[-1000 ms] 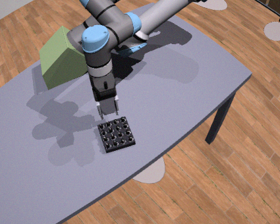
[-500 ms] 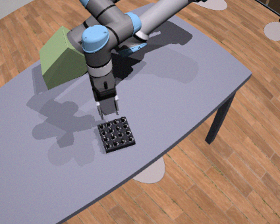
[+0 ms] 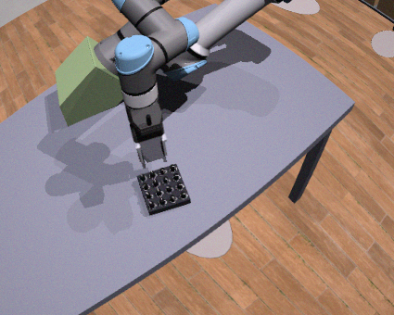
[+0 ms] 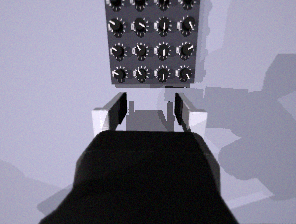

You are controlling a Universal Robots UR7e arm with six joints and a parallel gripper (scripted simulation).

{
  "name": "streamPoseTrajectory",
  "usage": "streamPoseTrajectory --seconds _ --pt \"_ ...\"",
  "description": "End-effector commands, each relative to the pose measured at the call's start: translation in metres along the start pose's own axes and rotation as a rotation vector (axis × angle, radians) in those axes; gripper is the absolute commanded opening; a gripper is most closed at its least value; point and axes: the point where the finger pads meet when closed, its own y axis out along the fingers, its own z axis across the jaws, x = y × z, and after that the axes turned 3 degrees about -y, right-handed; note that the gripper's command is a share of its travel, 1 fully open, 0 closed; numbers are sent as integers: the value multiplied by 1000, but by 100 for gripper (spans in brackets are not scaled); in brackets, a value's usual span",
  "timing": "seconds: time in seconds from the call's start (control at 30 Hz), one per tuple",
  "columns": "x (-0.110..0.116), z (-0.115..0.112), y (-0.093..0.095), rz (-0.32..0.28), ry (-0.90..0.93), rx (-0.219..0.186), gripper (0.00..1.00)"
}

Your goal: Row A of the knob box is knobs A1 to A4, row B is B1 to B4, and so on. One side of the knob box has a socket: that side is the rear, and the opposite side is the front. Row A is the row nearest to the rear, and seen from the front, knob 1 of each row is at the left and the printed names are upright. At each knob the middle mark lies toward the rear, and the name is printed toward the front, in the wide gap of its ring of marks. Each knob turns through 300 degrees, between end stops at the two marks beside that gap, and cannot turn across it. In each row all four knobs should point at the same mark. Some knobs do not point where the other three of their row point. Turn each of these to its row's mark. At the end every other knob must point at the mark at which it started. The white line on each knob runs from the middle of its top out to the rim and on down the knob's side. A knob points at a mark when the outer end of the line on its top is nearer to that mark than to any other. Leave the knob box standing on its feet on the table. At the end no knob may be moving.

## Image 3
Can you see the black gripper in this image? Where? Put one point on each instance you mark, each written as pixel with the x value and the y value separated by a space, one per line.
pixel 141 123

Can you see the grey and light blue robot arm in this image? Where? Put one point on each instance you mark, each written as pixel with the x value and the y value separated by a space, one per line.
pixel 165 40

